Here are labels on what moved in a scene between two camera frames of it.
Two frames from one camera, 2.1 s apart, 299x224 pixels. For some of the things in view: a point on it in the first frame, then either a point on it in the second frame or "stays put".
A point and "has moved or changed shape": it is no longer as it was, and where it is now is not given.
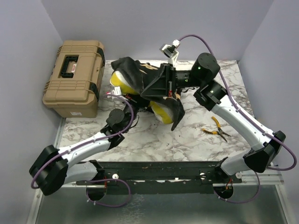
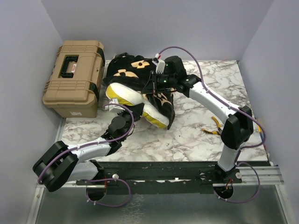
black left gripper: x=137 y=101 to x=136 y=110
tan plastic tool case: x=72 y=89 stays put
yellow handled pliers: x=219 y=131 stays put
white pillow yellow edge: x=161 y=112 has moved or changed shape
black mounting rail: x=131 y=178 stays put
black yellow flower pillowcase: x=144 y=73 has moved or changed shape
